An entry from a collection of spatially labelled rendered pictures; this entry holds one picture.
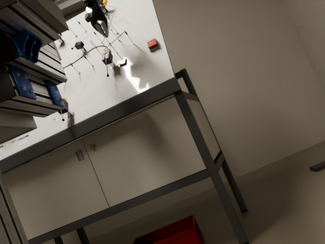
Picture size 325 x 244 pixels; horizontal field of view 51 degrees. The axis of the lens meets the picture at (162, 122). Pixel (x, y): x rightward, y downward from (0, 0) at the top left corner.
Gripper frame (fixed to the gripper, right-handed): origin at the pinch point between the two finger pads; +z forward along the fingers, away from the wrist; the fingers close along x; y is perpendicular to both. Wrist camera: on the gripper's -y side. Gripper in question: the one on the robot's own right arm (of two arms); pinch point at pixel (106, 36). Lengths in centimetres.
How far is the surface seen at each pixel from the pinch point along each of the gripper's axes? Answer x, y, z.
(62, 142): 33, -37, 36
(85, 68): 23.7, 5.6, 13.3
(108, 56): 1.0, -6.9, 9.3
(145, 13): -15.9, 31.1, 1.4
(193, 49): -7, 174, 73
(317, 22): -124, 149, 80
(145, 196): -1, -48, 73
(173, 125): -25, -31, 47
